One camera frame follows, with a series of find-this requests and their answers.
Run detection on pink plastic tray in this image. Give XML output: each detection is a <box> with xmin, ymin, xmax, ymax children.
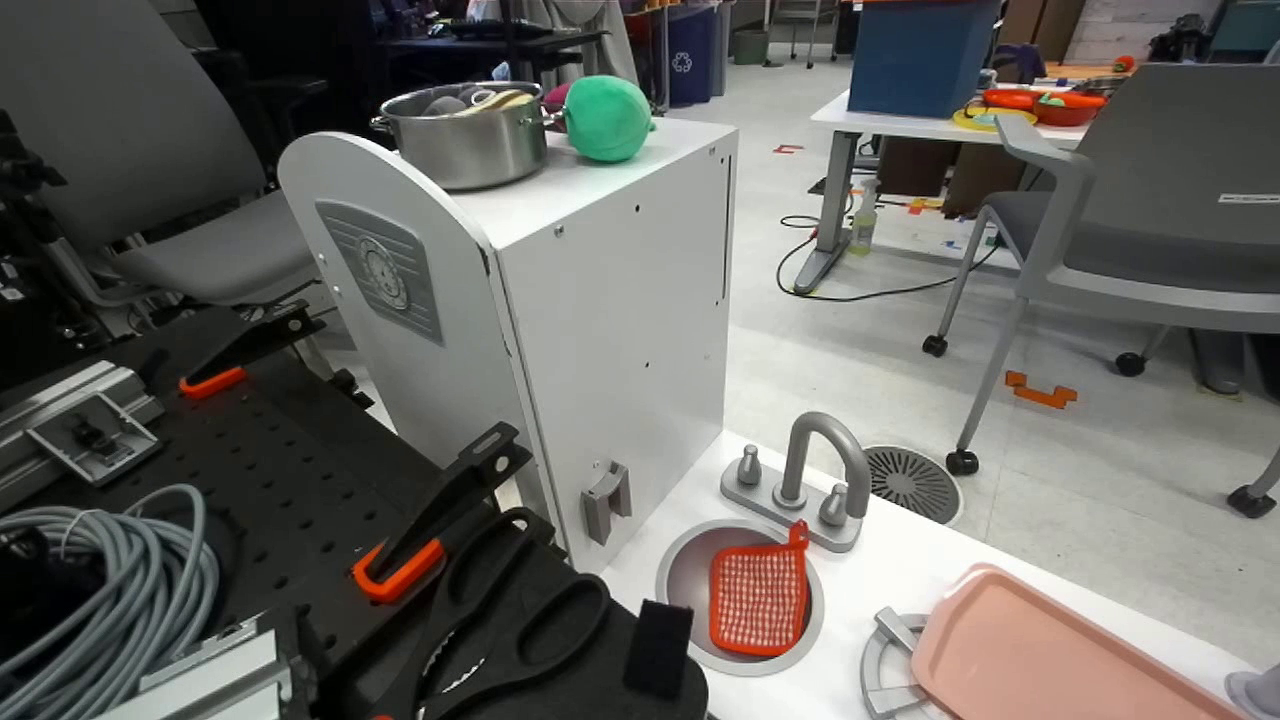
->
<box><xmin>909</xmin><ymin>561</ymin><xmax>1246</xmax><ymax>720</ymax></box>

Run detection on silver aluminium rail bracket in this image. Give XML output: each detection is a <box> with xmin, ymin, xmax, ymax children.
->
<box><xmin>0</xmin><ymin>357</ymin><xmax>164</xmax><ymax>511</ymax></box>

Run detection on grey round burner grate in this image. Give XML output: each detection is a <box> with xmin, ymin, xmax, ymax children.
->
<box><xmin>856</xmin><ymin>605</ymin><xmax>935</xmax><ymax>720</ymax></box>

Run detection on black perforated breadboard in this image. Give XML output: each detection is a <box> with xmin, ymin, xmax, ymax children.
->
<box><xmin>78</xmin><ymin>303</ymin><xmax>537</xmax><ymax>671</ymax></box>

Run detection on silver metal pot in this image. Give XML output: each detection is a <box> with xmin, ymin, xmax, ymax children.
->
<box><xmin>370</xmin><ymin>78</ymin><xmax>552</xmax><ymax>197</ymax></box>

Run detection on orange items on table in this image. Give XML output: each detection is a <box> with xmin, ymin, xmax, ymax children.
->
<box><xmin>981</xmin><ymin>80</ymin><xmax>1112</xmax><ymax>132</ymax></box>

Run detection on grey padded chair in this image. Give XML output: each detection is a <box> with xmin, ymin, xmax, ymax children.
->
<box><xmin>0</xmin><ymin>0</ymin><xmax>326</xmax><ymax>315</ymax></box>

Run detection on white toy kitchen set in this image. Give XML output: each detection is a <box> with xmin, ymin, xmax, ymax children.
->
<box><xmin>278</xmin><ymin>115</ymin><xmax>1266</xmax><ymax>720</ymax></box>

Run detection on orange mesh pot holder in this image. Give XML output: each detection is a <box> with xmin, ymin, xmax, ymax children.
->
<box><xmin>703</xmin><ymin>520</ymin><xmax>818</xmax><ymax>664</ymax></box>

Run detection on grey cabinet door handle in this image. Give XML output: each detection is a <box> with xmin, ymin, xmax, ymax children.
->
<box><xmin>577</xmin><ymin>461</ymin><xmax>635</xmax><ymax>547</ymax></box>

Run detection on grey office chair on castors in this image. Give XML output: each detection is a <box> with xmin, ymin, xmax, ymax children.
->
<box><xmin>922</xmin><ymin>57</ymin><xmax>1280</xmax><ymax>520</ymax></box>

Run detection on grey round handle object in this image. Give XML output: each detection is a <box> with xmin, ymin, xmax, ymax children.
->
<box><xmin>1221</xmin><ymin>659</ymin><xmax>1280</xmax><ymax>720</ymax></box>

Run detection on clear spray bottle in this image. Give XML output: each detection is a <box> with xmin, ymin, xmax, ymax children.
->
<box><xmin>849</xmin><ymin>171</ymin><xmax>889</xmax><ymax>255</ymax></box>

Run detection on grey floor cable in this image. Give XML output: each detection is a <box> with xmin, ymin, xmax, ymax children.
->
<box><xmin>771</xmin><ymin>213</ymin><xmax>1006</xmax><ymax>307</ymax></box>

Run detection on black camera stand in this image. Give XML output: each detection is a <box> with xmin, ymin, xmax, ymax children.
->
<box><xmin>0</xmin><ymin>114</ymin><xmax>98</xmax><ymax>392</ymax></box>

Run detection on grey cable bundle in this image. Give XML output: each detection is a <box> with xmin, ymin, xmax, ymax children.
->
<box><xmin>0</xmin><ymin>480</ymin><xmax>223</xmax><ymax>720</ymax></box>

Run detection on white work table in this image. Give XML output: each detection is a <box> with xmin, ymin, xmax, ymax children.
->
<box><xmin>793</xmin><ymin>90</ymin><xmax>1092</xmax><ymax>302</ymax></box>

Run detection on grey round floor drain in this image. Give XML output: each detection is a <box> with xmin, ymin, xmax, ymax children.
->
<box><xmin>861</xmin><ymin>446</ymin><xmax>969</xmax><ymax>529</ymax></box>

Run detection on grey toy faucet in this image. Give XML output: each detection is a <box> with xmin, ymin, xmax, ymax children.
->
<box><xmin>721</xmin><ymin>407</ymin><xmax>876</xmax><ymax>558</ymax></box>

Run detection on blue storage bin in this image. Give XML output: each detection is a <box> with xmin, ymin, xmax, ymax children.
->
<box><xmin>849</xmin><ymin>0</ymin><xmax>1006</xmax><ymax>121</ymax></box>

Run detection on silver metal frame piece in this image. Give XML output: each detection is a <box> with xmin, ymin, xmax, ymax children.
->
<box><xmin>98</xmin><ymin>612</ymin><xmax>315</xmax><ymax>720</ymax></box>

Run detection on yellow brown striped plush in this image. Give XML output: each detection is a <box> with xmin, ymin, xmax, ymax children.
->
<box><xmin>456</xmin><ymin>83</ymin><xmax>540</xmax><ymax>121</ymax></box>

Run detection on green round plush toy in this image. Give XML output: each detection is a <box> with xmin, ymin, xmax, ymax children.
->
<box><xmin>561</xmin><ymin>74</ymin><xmax>660</xmax><ymax>169</ymax></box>

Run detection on small black clamp orange handle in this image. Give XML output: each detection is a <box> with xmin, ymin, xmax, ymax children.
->
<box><xmin>175</xmin><ymin>302</ymin><xmax>328</xmax><ymax>407</ymax></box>

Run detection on large black clamp orange handle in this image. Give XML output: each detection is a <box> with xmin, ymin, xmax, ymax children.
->
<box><xmin>349</xmin><ymin>422</ymin><xmax>537</xmax><ymax>610</ymax></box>

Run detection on orange plastic piece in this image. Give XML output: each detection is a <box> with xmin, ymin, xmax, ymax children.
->
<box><xmin>1000</xmin><ymin>367</ymin><xmax>1081</xmax><ymax>411</ymax></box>

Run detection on brown cardboard boxes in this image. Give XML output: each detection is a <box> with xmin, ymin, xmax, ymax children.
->
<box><xmin>876</xmin><ymin>138</ymin><xmax>1034</xmax><ymax>224</ymax></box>

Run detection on blue recycling bin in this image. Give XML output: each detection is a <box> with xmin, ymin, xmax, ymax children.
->
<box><xmin>660</xmin><ymin>5</ymin><xmax>734</xmax><ymax>108</ymax></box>

